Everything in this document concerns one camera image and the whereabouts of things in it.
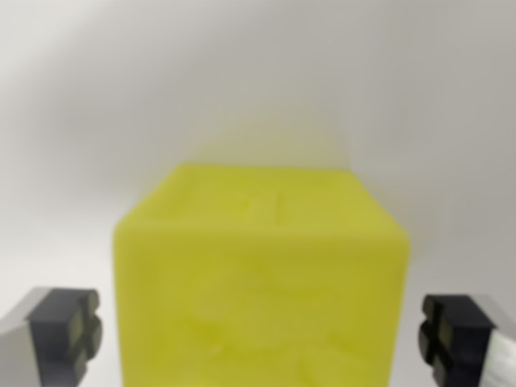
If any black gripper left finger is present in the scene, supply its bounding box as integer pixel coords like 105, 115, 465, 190
0, 286, 104, 387

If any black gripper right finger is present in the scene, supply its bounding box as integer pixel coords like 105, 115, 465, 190
417, 293, 516, 387

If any yellow cube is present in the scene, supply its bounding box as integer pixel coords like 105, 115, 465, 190
112, 161, 411, 387

